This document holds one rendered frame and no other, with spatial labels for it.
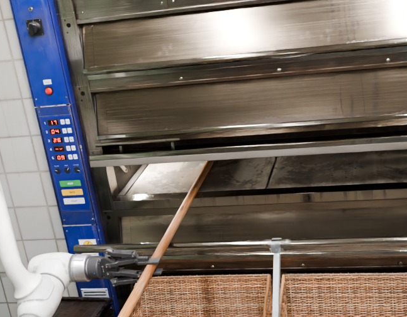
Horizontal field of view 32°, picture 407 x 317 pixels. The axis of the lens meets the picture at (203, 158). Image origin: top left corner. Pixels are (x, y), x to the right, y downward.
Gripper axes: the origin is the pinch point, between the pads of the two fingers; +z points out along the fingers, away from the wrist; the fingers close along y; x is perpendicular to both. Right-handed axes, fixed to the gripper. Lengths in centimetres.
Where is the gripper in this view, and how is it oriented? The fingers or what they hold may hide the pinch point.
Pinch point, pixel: (150, 266)
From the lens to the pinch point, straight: 228.4
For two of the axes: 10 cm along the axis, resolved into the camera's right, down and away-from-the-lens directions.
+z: 9.7, -0.6, -2.5
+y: 1.4, 9.3, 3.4
